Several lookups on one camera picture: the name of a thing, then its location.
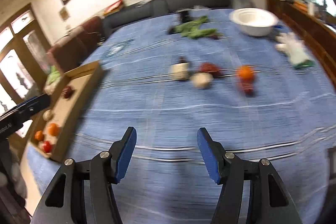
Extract small orange mandarin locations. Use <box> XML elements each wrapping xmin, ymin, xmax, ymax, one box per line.
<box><xmin>34</xmin><ymin>130</ymin><xmax>45</xmax><ymax>141</ymax></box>

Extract large orange mandarin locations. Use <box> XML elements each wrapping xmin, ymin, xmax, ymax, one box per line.
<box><xmin>47</xmin><ymin>123</ymin><xmax>60</xmax><ymax>137</ymax></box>

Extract red tomato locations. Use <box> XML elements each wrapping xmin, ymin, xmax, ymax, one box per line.
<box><xmin>42</xmin><ymin>140</ymin><xmax>53</xmax><ymax>153</ymax></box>

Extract red jujube date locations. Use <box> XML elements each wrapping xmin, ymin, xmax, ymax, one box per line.
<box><xmin>199</xmin><ymin>63</ymin><xmax>222</xmax><ymax>78</ymax></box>
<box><xmin>238</xmin><ymin>81</ymin><xmax>255</xmax><ymax>97</ymax></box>
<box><xmin>62</xmin><ymin>85</ymin><xmax>75</xmax><ymax>99</ymax></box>

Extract dark plum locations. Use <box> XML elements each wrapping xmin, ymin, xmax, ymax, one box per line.
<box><xmin>179</xmin><ymin>56</ymin><xmax>187</xmax><ymax>63</ymax></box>

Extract cardboard tray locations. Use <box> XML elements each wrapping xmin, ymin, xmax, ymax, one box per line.
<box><xmin>30</xmin><ymin>61</ymin><xmax>104</xmax><ymax>162</ymax></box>

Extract green and beige blankets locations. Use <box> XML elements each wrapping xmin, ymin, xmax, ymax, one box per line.
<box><xmin>43</xmin><ymin>65</ymin><xmax>62</xmax><ymax>95</ymax></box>

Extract wooden glass door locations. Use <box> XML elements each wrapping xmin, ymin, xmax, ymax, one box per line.
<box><xmin>1</xmin><ymin>3</ymin><xmax>51</xmax><ymax>113</ymax></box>

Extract blue plaid tablecloth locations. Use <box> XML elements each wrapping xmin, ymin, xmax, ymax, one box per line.
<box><xmin>26</xmin><ymin>7</ymin><xmax>336</xmax><ymax>224</ymax></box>

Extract brown armchair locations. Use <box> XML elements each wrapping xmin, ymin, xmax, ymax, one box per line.
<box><xmin>46</xmin><ymin>16</ymin><xmax>104</xmax><ymax>74</ymax></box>

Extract green leafy vegetable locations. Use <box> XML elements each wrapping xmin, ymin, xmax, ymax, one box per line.
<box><xmin>167</xmin><ymin>15</ymin><xmax>222</xmax><ymax>40</ymax></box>

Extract white knit glove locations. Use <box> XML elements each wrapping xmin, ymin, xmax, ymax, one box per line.
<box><xmin>275</xmin><ymin>32</ymin><xmax>314</xmax><ymax>69</ymax></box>

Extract white bowl stack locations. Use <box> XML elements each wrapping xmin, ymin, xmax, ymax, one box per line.
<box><xmin>229</xmin><ymin>8</ymin><xmax>278</xmax><ymax>37</ymax></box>

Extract small black device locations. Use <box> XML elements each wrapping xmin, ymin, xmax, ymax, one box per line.
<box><xmin>178</xmin><ymin>9</ymin><xmax>193</xmax><ymax>24</ymax></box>

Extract red flat box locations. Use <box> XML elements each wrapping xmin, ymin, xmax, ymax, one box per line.
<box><xmin>103</xmin><ymin>0</ymin><xmax>124</xmax><ymax>16</ymax></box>

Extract black leather sofa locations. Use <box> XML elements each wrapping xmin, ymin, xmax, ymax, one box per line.
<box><xmin>102</xmin><ymin>0</ymin><xmax>232</xmax><ymax>39</ymax></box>

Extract wooden cabinet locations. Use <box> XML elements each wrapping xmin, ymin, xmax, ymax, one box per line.
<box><xmin>266</xmin><ymin>0</ymin><xmax>335</xmax><ymax>84</ymax></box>

